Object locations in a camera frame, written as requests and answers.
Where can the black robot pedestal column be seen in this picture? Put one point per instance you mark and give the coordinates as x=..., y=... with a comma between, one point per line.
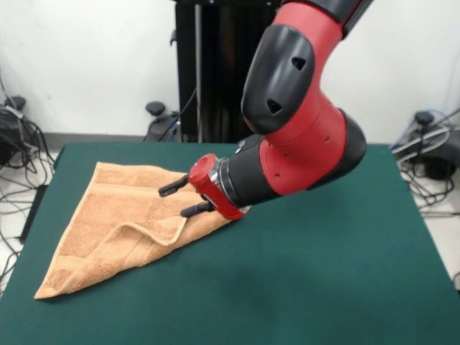
x=215, y=72

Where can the tan terry towel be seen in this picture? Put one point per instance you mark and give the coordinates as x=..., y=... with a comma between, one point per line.
x=108, y=223

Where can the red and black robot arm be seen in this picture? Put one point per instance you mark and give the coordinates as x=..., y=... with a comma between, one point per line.
x=305, y=108

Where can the black pedestal leg with knob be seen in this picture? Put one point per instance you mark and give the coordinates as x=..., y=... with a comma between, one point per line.
x=155, y=108

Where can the dark green table cloth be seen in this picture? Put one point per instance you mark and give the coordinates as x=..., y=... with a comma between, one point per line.
x=323, y=287

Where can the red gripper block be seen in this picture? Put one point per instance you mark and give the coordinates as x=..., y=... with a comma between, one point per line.
x=208, y=187

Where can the black floor base foot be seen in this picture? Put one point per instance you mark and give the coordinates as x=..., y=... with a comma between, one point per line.
x=7, y=143
x=438, y=161

